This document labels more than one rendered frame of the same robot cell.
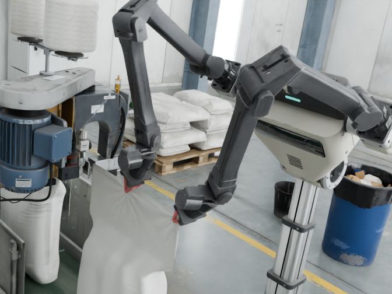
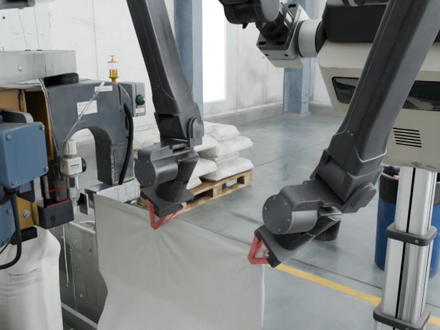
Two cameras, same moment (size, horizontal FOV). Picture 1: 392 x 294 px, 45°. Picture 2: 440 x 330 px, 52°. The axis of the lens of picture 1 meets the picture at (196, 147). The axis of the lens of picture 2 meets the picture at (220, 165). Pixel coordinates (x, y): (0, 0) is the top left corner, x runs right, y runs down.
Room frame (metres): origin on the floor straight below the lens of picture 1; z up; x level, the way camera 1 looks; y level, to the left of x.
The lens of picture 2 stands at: (0.65, 0.14, 1.43)
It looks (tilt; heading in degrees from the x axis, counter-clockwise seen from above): 15 degrees down; 356
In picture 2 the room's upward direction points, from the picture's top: straight up
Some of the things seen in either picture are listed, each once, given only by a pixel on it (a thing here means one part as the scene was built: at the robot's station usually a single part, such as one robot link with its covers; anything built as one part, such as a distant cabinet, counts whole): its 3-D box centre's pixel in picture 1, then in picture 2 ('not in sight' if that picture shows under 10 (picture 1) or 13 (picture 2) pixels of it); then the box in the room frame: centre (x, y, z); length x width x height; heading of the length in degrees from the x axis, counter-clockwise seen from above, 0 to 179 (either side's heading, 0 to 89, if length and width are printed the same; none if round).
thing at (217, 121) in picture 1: (213, 117); (219, 145); (5.12, -0.14, 0.44); 0.68 x 0.44 x 0.15; 137
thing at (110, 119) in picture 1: (79, 114); (62, 127); (1.87, 0.49, 1.21); 0.30 x 0.25 x 0.30; 47
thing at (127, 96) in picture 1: (126, 102); (129, 99); (1.91, 0.31, 1.29); 0.08 x 0.05 x 0.09; 47
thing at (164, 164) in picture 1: (176, 146); (185, 183); (5.02, 0.21, 0.07); 1.20 x 0.82 x 0.14; 139
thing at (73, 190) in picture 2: (81, 158); (73, 188); (1.67, 0.42, 1.11); 0.03 x 0.03 x 0.06
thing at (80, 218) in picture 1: (70, 206); (74, 267); (2.38, 0.64, 0.54); 1.05 x 0.02 x 0.41; 47
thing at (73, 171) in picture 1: (66, 170); (52, 211); (1.70, 0.48, 1.04); 0.08 x 0.06 x 0.05; 137
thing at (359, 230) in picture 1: (357, 214); (410, 219); (3.31, -1.28, 0.32); 0.51 x 0.48 x 0.65; 137
